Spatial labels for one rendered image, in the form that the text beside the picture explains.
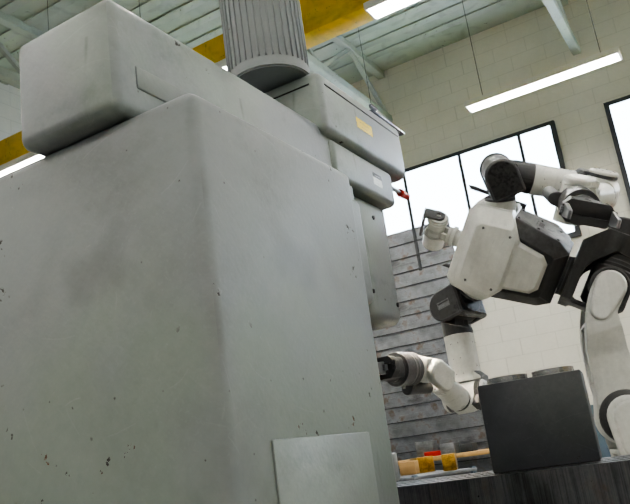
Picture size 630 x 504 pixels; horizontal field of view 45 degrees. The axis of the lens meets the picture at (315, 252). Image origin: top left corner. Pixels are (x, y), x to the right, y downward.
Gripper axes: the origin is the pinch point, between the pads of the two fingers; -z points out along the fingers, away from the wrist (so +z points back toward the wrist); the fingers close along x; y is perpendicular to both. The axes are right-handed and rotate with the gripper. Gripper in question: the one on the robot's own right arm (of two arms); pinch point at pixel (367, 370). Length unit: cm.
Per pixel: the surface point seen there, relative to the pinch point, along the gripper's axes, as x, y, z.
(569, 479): 48, 30, -3
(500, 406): 33.6, 14.0, 2.1
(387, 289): 9.4, -18.3, 1.3
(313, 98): 17, -61, -24
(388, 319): 8.9, -10.8, 0.3
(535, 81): -165, -306, 519
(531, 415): 39.2, 16.8, 4.4
